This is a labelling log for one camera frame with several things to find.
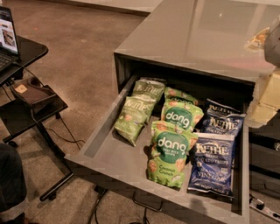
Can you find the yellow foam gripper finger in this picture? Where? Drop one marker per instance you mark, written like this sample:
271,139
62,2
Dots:
266,100

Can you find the green jalapeno chip bag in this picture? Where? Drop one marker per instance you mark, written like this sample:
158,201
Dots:
149,88
135,113

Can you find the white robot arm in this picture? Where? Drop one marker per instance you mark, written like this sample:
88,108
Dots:
267,40

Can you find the middle blue kettle chip bag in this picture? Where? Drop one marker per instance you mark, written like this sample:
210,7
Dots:
223,125

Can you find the blue kettle chip bag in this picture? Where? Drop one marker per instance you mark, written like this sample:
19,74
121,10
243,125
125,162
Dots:
223,125
213,107
212,164

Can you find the rear blue kettle chip bag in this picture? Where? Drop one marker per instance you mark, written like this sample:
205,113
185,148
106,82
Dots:
213,107

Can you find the grey counter cabinet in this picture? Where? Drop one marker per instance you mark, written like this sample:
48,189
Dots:
201,39

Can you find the front blue kettle chip bag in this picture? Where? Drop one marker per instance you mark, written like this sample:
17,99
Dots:
212,164

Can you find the middle green dang bag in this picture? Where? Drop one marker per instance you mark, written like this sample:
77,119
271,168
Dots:
184,115

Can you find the green dang bag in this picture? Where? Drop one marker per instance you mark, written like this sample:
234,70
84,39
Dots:
169,149
171,94
184,115

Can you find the open grey top drawer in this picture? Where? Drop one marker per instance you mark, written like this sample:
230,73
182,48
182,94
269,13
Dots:
109,161

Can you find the rear green dang bag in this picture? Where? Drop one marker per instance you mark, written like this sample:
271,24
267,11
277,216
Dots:
171,94

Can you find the front green dang bag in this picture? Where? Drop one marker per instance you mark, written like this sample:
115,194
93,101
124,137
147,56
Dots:
169,149

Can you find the white power strip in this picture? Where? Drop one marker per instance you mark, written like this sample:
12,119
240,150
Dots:
260,207

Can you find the brown pouch on shelf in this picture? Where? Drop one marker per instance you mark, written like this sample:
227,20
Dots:
33,93

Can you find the black laptop stand table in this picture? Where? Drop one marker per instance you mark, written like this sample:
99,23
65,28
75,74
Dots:
17,116

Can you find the black laptop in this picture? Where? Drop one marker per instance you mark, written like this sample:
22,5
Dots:
9,52

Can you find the person's leg in jeans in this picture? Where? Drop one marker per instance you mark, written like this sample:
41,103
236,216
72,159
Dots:
13,201

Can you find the black drawer handle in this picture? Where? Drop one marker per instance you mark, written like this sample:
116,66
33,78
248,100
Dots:
147,200

